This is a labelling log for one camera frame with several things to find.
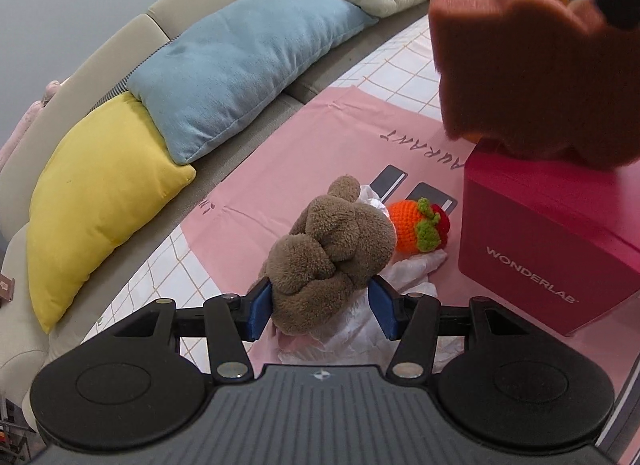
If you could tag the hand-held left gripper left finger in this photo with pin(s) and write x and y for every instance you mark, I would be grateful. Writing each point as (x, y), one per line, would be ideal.
(260, 307)

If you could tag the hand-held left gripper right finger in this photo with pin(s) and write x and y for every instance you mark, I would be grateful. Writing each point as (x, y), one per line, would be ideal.
(382, 307)

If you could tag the white plastic bag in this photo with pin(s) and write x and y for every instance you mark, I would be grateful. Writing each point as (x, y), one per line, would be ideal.
(410, 270)

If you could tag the brown plush toy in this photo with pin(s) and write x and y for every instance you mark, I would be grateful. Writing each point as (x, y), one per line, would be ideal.
(325, 245)

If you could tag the orange-brown plush cushion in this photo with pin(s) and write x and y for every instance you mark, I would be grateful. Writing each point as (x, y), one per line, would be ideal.
(525, 70)

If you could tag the orange crocheted toy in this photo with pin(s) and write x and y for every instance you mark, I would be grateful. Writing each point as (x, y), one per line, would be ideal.
(407, 225)

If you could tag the pink mat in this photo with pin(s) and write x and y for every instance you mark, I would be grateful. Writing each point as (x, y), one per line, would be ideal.
(300, 170)

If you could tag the pink cardboard box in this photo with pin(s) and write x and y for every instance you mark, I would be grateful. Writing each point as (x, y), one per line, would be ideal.
(540, 225)

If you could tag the yellow pillow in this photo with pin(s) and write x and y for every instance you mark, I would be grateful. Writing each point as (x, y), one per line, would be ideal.
(100, 205)

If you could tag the white checkered blanket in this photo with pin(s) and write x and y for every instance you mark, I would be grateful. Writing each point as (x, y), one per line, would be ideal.
(400, 60)

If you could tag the blue pillow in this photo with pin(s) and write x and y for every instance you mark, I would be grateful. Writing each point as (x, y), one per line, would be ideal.
(240, 65)

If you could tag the beige sofa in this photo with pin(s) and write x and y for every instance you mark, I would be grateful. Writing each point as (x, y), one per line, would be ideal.
(100, 60)

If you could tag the pink plush toy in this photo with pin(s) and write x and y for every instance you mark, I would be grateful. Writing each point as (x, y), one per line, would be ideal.
(30, 117)

